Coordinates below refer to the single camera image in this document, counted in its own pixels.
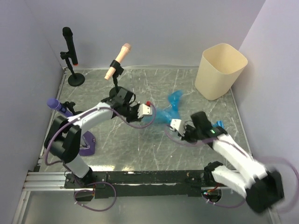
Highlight blue plastic trash bag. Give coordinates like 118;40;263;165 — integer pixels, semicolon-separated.
153;90;183;125

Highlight cream plastic trash bin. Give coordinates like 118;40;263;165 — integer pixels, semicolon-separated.
195;43;248;100

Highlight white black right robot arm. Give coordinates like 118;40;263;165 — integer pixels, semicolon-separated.
171;111;284;213

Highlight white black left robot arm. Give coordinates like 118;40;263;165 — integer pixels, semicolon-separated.
44;88;152;188

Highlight purple wedge holder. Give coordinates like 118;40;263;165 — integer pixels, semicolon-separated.
79;131;96;157

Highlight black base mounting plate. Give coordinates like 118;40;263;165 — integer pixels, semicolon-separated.
64;170;223;199

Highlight peach pink microphone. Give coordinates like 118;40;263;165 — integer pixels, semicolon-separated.
104;43;131;80

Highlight purple microphone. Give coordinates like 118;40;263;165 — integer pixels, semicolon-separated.
47;98;73;117

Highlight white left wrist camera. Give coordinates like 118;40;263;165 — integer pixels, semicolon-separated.
137;101;153;118

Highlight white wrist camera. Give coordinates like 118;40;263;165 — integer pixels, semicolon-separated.
137;101;153;118
170;119;185;136

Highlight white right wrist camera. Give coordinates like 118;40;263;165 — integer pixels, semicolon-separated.
170;119;185;136

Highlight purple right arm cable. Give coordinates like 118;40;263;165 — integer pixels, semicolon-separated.
163;125;299;214

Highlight aluminium rail frame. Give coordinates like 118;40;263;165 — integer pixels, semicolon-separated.
22;169;271;192

